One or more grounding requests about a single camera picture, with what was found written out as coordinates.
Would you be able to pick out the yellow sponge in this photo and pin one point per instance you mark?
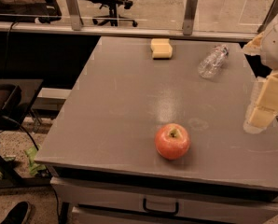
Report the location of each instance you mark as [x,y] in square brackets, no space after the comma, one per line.
[161,48]

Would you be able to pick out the grey drawer cabinet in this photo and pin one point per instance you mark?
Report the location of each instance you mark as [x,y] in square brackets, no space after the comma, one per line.
[97,202]

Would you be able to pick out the grey metal post right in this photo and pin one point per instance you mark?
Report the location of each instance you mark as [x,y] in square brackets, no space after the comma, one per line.
[273,11]

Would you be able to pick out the green crumpled wrapper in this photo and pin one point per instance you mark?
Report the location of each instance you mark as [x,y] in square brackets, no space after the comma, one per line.
[35,169]

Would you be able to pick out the black shoe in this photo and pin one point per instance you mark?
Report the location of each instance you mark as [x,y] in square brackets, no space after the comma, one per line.
[19,214]

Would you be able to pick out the grey metal post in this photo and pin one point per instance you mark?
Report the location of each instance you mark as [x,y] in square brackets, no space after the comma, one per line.
[73,9]
[273,11]
[189,17]

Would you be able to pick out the black drawer handle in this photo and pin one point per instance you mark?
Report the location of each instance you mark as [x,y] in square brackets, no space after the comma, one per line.
[159,208]

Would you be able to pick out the red apple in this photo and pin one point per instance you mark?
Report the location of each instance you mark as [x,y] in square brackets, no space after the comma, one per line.
[172,141]

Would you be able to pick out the grey metal post middle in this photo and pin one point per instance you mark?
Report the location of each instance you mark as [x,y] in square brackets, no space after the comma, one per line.
[189,17]

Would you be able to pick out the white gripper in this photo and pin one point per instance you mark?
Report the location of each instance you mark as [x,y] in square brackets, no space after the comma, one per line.
[265,106]

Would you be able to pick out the dark desk with clutter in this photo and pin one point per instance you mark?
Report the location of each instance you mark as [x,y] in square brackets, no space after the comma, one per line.
[35,11]

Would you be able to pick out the grey metal post left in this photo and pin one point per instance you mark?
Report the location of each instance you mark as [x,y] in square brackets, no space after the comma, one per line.
[73,9]

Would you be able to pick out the grey metal rail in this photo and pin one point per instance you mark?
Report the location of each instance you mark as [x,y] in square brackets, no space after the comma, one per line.
[132,32]

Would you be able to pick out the clear plastic water bottle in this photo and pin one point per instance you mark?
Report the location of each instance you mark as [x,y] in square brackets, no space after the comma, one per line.
[211,65]

